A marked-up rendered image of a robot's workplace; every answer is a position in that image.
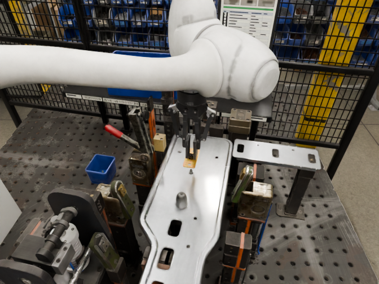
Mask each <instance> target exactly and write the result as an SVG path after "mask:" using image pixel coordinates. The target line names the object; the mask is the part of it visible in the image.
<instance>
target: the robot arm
mask: <svg viewBox="0 0 379 284"><path fill-rule="evenodd" d="M168 39H169V50H170V55H171V57H139V56H129V55H120V54H110V53H105V52H95V51H86V50H76V49H71V48H61V47H50V46H30V45H0V89H3V88H6V87H11V86H17V85H25V84H34V83H50V84H61V85H76V86H90V87H105V88H119V89H127V90H142V91H177V102H176V104H174V105H173V104H170V105H169V107H168V112H169V114H170V115H171V119H172V122H173V126H174V131H175V135H176V137H180V138H182V147H183V148H186V159H188V156H189V153H190V137H191V135H188V125H189V118H193V121H194V123H195V138H194V140H193V159H194V160H196V157H197V154H198V151H197V150H198V149H199V150H200V147H201V141H206V138H207V135H208V132H209V128H210V124H211V121H212V120H213V118H214V117H215V114H216V112H217V110H216V109H213V110H212V109H210V108H209V107H208V104H207V102H206V98H207V97H221V98H225V99H231V98H233V99H235V100H237V101H240V102H246V103H254V102H258V101H260V100H262V99H264V98H266V97H267V96H268V95H269V94H270V93H272V91H273V89H274V88H275V86H276V84H277V82H278V79H279V74H280V71H279V62H278V60H277V58H276V56H275V55H274V53H273V52H272V51H271V50H270V49H269V48H268V47H267V46H266V45H265V44H264V43H262V42H261V41H259V40H258V39H256V38H254V37H252V36H250V35H248V34H246V33H244V32H242V31H240V30H237V29H234V28H230V27H226V26H224V25H222V23H221V22H220V21H219V20H218V19H217V11H216V8H215V5H214V2H213V0H172V2H171V6H170V12H169V21H168ZM177 110H179V111H180V112H181V114H182V115H183V131H182V129H181V126H180V121H179V117H178V112H177ZM205 112H207V114H206V115H207V117H208V118H207V122H206V125H205V130H204V134H201V121H200V117H201V116H202V115H203V114H204V113H205Z"/></svg>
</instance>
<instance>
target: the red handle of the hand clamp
mask: <svg viewBox="0 0 379 284"><path fill-rule="evenodd" d="M105 131H107V132H108V133H110V134H112V135H113V136H115V137H117V138H118V139H121V140H122V141H124V142H126V143H128V144H129V145H131V146H132V147H134V148H135V149H137V150H139V151H140V152H141V150H140V147H139V144H138V143H137V142H136V141H134V140H133V139H131V138H129V137H128V136H126V135H124V134H123V133H122V132H121V131H119V130H118V129H116V128H114V127H113V126H111V125H106V126H105Z"/></svg>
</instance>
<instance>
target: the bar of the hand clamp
mask: <svg viewBox="0 0 379 284"><path fill-rule="evenodd" d="M126 116H127V117H129V118H130V120H131V124H132V126H133V129H134V132H135V136H136V139H137V141H138V144H139V147H140V150H141V153H147V154H149V151H148V149H149V150H150V151H151V152H150V154H153V149H152V146H151V142H150V140H149V136H148V132H147V129H146V126H145V123H144V120H145V121H147V120H148V119H149V111H148V110H144V112H143V113H142V112H141V110H140V108H132V110H131V112H129V113H128V114H126ZM150 154H149V155H150Z"/></svg>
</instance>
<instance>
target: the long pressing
mask: <svg viewBox="0 0 379 284"><path fill-rule="evenodd" d="M179 151H181V152H180V153H178V152H179ZM232 152H233V143H232V142H231V141H230V140H228V139H225V138H221V137H212V136H207V138H206V141H201V147H200V153H199V157H198V159H197V163H196V167H195V168H188V167H183V162H184V159H185V157H186V148H183V147H182V138H180V137H176V135H175V134H174V135H173V137H172V140H171V142H170V144H169V147H168V149H167V151H166V154H165V156H164V159H163V161H162V164H161V166H160V168H159V171H158V173H157V175H156V178H155V180H154V182H153V185H152V188H151V190H150V192H149V195H148V197H147V199H146V202H145V204H144V206H143V209H142V211H141V213H140V216H139V226H140V228H141V230H142V232H143V233H144V235H145V237H146V239H147V240H148V242H149V244H150V246H151V249H150V252H149V255H148V258H147V261H146V264H145V266H144V269H143V273H142V276H141V278H140V281H139V284H152V283H153V282H161V283H163V284H201V280H202V274H203V270H204V264H205V260H206V258H207V256H208V255H209V254H210V252H211V250H212V249H213V248H214V246H215V245H216V244H217V242H218V240H219V236H220V232H221V225H222V218H223V211H224V204H225V200H226V193H227V186H228V178H229V174H230V167H231V160H232ZM215 157H218V158H215ZM190 169H192V172H193V174H189V172H190ZM179 192H184V193H185V194H186V196H187V207H186V208H184V209H179V208H177V206H176V196H177V194H178V193H179ZM193 218H197V219H196V220H194V219H193ZM172 220H178V221H181V222H182V226H181V228H180V232H179V235H178V236H176V237H174V236H170V235H168V231H169V228H170V224H171V221H172ZM187 245H190V248H187ZM164 248H168V249H172V250H173V251H174V254H173V258H172V261H171V264H170V268H169V269H168V270H163V269H160V268H158V262H159V259H160V256H161V253H162V250H163V249H164Z"/></svg>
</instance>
